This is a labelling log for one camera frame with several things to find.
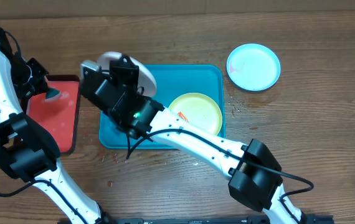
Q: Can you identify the white plate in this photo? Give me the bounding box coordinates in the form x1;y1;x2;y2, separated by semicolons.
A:
97;52;157;98

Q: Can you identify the yellow green plate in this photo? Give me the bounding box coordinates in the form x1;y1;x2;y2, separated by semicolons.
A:
169;93;223;135

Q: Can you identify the light blue plate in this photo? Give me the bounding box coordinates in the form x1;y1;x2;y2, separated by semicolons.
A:
226;44;281;91

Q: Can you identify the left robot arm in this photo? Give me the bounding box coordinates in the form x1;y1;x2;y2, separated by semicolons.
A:
0;27;113;224

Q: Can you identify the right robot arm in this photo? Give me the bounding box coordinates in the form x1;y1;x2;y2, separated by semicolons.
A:
80;52;306;223

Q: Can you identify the dark red sponge tray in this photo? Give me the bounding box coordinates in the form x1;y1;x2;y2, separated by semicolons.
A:
21;75;80;154

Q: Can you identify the teal plastic tray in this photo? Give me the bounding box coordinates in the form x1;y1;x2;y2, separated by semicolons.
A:
99;64;225;149

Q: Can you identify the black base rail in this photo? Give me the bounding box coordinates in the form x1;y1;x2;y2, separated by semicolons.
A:
57;214;334;224

